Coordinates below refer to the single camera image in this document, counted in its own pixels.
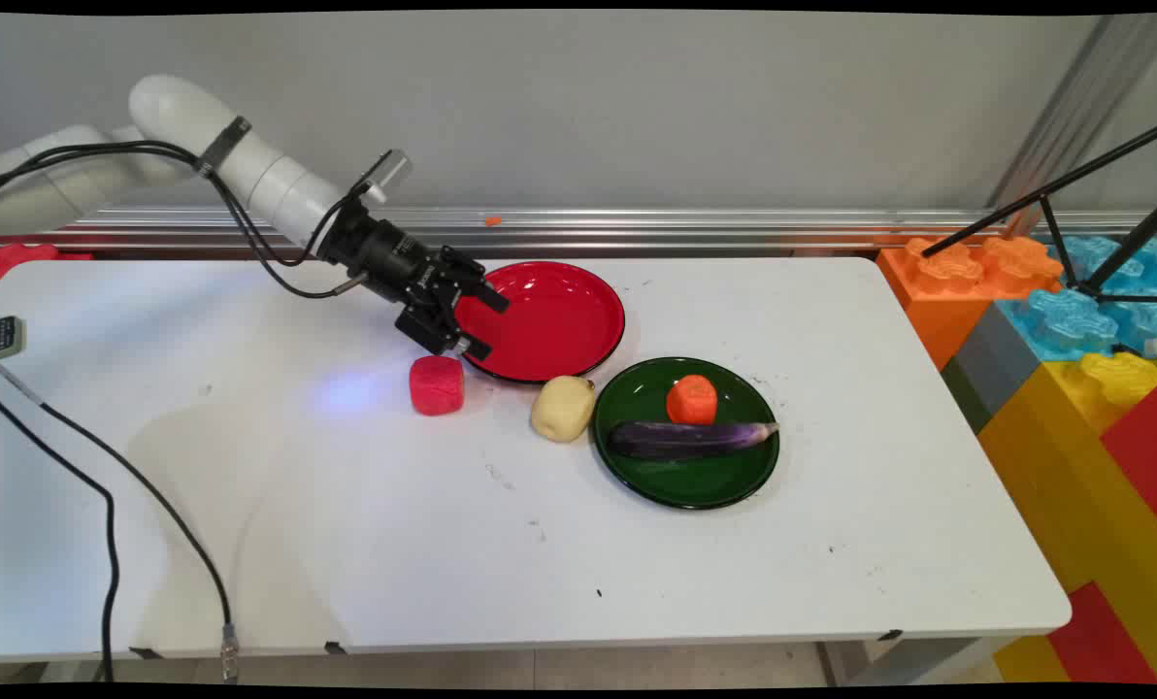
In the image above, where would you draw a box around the red toy fruit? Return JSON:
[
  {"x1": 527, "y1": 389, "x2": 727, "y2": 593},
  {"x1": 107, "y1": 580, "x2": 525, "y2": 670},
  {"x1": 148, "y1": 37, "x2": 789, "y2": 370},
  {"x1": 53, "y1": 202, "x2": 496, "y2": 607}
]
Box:
[{"x1": 409, "y1": 355, "x2": 466, "y2": 417}]

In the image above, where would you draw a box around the orange giant building block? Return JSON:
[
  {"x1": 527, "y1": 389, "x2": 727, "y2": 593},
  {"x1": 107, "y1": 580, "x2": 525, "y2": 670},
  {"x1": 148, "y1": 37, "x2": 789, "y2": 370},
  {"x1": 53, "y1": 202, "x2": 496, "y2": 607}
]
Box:
[{"x1": 876, "y1": 235, "x2": 1066, "y2": 372}]

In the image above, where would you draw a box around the red round plate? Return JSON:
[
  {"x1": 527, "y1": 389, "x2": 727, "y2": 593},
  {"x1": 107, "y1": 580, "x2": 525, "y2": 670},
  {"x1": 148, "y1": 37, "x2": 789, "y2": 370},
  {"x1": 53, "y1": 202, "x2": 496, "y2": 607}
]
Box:
[{"x1": 452, "y1": 260, "x2": 627, "y2": 385}]

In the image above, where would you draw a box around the black tripod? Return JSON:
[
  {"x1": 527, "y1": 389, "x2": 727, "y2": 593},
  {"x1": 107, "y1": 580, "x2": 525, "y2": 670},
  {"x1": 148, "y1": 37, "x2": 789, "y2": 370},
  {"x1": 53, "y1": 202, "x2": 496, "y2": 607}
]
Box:
[{"x1": 920, "y1": 116, "x2": 1157, "y2": 307}]

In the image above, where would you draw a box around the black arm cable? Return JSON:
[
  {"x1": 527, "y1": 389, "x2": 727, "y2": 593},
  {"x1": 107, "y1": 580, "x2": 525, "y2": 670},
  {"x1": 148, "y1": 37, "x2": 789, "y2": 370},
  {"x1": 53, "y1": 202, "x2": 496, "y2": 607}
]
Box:
[{"x1": 0, "y1": 141, "x2": 370, "y2": 300}]

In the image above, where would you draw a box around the orange toy fruit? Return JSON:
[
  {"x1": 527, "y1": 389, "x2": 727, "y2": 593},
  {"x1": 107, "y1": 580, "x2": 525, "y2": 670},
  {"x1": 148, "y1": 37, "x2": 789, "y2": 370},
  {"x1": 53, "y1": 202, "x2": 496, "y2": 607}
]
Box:
[{"x1": 665, "y1": 374, "x2": 719, "y2": 426}]

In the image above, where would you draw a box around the green round plate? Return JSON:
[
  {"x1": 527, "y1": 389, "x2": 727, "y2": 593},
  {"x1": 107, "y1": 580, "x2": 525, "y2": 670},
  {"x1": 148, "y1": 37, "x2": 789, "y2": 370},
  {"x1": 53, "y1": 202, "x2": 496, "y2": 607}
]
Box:
[{"x1": 593, "y1": 356, "x2": 781, "y2": 511}]

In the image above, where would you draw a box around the blue giant building block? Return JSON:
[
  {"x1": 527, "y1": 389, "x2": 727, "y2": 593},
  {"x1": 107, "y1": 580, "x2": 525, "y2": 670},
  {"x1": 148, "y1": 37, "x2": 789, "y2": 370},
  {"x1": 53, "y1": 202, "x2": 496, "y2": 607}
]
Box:
[{"x1": 994, "y1": 233, "x2": 1157, "y2": 363}]

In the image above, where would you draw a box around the grey giant building block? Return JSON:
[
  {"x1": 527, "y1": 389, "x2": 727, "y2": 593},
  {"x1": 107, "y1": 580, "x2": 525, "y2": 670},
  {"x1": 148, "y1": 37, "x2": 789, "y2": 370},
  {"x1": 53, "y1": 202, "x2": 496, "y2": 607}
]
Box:
[{"x1": 940, "y1": 302, "x2": 1042, "y2": 436}]

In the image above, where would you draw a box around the black cable with USB plug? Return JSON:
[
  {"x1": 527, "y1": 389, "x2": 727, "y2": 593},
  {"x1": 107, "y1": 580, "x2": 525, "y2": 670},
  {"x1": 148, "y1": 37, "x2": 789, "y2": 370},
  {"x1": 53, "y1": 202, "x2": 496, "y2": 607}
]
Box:
[{"x1": 0, "y1": 354, "x2": 242, "y2": 682}]

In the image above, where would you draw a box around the aluminium rail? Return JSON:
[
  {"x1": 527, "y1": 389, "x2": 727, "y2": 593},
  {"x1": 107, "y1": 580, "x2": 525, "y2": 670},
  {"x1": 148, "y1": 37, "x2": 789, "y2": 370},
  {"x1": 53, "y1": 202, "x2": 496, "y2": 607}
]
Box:
[{"x1": 0, "y1": 204, "x2": 1157, "y2": 258}]

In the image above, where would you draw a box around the purple toy eggplant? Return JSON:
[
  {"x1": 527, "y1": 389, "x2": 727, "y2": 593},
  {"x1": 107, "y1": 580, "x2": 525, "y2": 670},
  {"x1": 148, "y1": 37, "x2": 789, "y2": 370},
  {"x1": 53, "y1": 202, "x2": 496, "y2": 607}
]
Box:
[{"x1": 606, "y1": 419, "x2": 781, "y2": 460}]

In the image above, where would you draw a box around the red plastic piece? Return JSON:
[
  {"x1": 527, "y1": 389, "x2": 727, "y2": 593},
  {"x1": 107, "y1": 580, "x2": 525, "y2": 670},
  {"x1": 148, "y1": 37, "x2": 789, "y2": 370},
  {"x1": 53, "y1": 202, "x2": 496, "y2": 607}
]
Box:
[{"x1": 0, "y1": 242, "x2": 95, "y2": 290}]

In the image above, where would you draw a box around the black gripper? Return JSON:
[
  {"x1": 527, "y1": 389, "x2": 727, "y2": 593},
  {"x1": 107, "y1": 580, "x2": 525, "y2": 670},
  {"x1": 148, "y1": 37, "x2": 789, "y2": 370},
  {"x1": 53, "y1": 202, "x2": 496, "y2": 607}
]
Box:
[{"x1": 319, "y1": 199, "x2": 511, "y2": 363}]

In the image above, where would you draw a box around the thick black cable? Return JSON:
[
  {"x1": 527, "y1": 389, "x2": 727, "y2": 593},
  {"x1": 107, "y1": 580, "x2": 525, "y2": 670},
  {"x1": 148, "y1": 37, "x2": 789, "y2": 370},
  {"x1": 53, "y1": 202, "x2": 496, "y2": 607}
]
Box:
[{"x1": 0, "y1": 386, "x2": 119, "y2": 682}]

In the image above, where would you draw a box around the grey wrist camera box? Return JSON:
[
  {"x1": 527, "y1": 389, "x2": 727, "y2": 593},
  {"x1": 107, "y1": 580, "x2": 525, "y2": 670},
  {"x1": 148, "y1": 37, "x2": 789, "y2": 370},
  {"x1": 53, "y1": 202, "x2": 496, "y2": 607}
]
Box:
[{"x1": 349, "y1": 149, "x2": 413, "y2": 206}]

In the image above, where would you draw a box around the pale yellow toy potato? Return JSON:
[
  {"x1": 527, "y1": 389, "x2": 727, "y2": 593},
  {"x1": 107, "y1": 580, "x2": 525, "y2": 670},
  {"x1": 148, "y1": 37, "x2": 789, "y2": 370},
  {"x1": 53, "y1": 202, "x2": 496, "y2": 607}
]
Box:
[{"x1": 530, "y1": 375, "x2": 598, "y2": 444}]

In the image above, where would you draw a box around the red giant building block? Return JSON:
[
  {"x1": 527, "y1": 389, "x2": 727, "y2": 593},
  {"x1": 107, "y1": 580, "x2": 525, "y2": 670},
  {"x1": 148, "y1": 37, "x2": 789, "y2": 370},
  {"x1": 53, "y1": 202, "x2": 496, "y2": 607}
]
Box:
[
  {"x1": 1100, "y1": 377, "x2": 1157, "y2": 533},
  {"x1": 1046, "y1": 581, "x2": 1157, "y2": 686}
]

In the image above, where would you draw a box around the aluminium post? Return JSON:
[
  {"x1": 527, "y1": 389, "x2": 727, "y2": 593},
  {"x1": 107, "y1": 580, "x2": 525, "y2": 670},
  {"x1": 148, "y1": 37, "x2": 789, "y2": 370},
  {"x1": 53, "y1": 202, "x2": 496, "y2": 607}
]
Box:
[{"x1": 986, "y1": 14, "x2": 1157, "y2": 234}]

